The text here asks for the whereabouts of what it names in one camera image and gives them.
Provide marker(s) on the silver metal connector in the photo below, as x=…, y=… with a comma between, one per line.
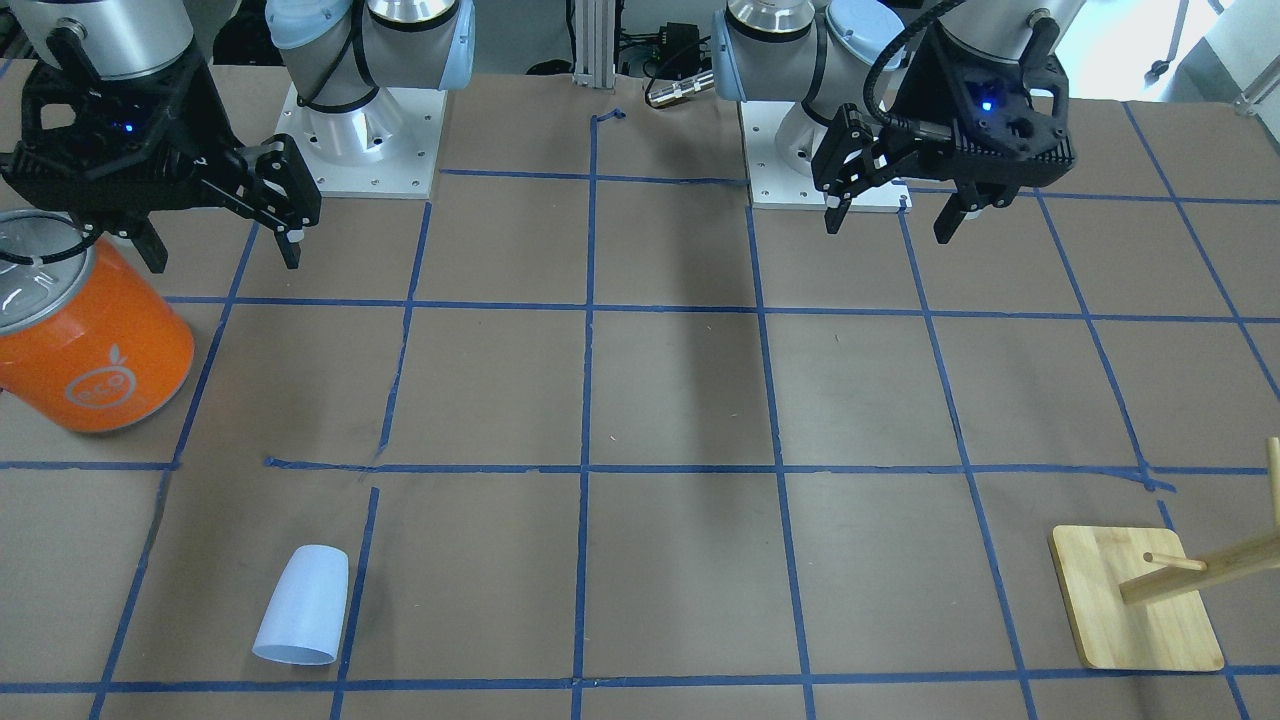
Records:
x=681, y=90

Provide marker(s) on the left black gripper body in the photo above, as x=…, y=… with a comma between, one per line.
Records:
x=921, y=98

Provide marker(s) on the aluminium frame post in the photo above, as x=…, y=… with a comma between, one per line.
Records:
x=594, y=39

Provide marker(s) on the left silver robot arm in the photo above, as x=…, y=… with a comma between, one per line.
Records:
x=848, y=52

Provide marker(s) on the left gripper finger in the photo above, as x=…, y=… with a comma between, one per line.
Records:
x=850, y=160
x=966, y=201

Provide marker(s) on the orange can with silver lid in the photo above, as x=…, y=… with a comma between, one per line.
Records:
x=86, y=341

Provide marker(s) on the wooden cup rack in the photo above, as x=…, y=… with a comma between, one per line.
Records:
x=1133, y=595

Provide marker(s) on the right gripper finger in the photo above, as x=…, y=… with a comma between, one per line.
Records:
x=269, y=184
x=142, y=237

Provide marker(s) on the light blue plastic cup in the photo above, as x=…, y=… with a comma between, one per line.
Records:
x=303, y=622

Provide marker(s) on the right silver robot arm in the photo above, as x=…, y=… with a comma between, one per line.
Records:
x=339, y=53

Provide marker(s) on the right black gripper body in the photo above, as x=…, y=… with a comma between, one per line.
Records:
x=203, y=113

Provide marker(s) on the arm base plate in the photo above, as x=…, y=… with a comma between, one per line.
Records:
x=779, y=139
x=385, y=150

